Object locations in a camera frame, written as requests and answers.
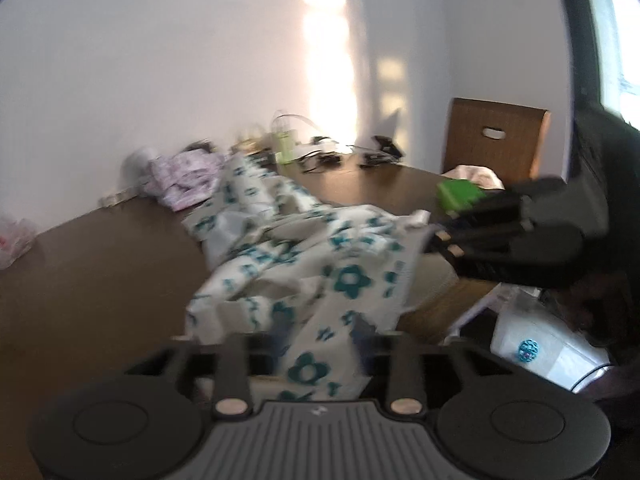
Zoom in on small black device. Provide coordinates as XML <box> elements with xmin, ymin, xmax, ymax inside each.
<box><xmin>300</xmin><ymin>150</ymin><xmax>343</xmax><ymax>173</ymax></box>

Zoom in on white storage box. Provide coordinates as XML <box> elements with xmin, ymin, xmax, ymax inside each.
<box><xmin>490</xmin><ymin>285</ymin><xmax>613</xmax><ymax>393</ymax></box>

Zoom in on dark window frame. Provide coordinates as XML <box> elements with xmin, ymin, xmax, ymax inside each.
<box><xmin>552</xmin><ymin>0</ymin><xmax>610</xmax><ymax>111</ymax></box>

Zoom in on brown wooden chair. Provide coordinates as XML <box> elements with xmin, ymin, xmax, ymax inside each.
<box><xmin>440</xmin><ymin>97</ymin><xmax>552</xmax><ymax>191</ymax></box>

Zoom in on bright window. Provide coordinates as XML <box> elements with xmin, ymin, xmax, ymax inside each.
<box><xmin>600</xmin><ymin>0</ymin><xmax>640</xmax><ymax>126</ymax></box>

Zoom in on person's dark clothing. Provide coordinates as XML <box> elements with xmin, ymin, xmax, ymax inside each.
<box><xmin>570</xmin><ymin>105</ymin><xmax>640</xmax><ymax>431</ymax></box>

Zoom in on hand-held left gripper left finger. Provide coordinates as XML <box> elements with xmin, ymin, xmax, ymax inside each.
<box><xmin>122</xmin><ymin>317</ymin><xmax>293</xmax><ymax>420</ymax></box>

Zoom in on green spray bottle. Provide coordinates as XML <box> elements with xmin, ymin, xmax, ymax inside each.
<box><xmin>272</xmin><ymin>127</ymin><xmax>296</xmax><ymax>165</ymax></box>

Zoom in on white teal floral clothes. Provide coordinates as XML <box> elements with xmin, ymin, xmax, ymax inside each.
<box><xmin>182</xmin><ymin>152</ymin><xmax>433</xmax><ymax>401</ymax></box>

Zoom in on clear plastic bag red print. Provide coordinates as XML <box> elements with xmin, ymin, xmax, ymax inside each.
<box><xmin>0</xmin><ymin>215</ymin><xmax>38</xmax><ymax>271</ymax></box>

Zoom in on green plastic part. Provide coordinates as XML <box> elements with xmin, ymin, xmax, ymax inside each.
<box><xmin>436</xmin><ymin>179</ymin><xmax>487</xmax><ymax>218</ymax></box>

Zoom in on pink floral clothes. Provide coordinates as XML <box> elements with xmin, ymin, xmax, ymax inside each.
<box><xmin>142</xmin><ymin>150</ymin><xmax>226</xmax><ymax>212</ymax></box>

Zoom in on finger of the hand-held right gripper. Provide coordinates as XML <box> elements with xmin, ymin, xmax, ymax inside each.
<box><xmin>446</xmin><ymin>191</ymin><xmax>533</xmax><ymax>235</ymax></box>
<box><xmin>424</xmin><ymin>225</ymin><xmax>506</xmax><ymax>281</ymax></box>

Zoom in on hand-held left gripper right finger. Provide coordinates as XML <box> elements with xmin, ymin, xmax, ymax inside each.
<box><xmin>351</xmin><ymin>312</ymin><xmax>515</xmax><ymax>420</ymax></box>

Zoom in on pale pink cloth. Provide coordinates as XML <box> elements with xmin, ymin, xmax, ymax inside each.
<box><xmin>442</xmin><ymin>164</ymin><xmax>506</xmax><ymax>192</ymax></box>

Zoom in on black phone holder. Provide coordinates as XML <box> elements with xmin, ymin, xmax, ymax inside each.
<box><xmin>360</xmin><ymin>135</ymin><xmax>405</xmax><ymax>168</ymax></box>

